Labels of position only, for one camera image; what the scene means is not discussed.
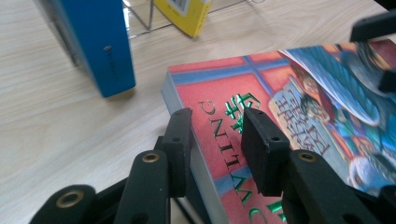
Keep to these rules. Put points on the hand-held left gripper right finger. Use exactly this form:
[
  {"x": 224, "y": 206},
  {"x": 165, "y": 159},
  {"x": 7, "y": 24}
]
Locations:
[{"x": 266, "y": 155}]

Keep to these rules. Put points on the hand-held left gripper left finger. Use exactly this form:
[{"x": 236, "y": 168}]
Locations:
[{"x": 177, "y": 149}]

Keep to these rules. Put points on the red book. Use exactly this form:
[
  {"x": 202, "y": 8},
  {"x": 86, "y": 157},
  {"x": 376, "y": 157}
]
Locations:
[{"x": 311, "y": 118}]

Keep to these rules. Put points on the yellow book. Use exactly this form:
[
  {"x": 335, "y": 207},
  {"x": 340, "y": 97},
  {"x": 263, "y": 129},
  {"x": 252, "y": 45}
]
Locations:
[{"x": 190, "y": 17}]

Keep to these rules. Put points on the clear acrylic book rack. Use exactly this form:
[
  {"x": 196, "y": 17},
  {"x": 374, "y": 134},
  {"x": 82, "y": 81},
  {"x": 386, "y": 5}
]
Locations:
[{"x": 144, "y": 18}]

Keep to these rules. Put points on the blue book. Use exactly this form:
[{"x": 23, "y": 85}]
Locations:
[{"x": 96, "y": 40}]

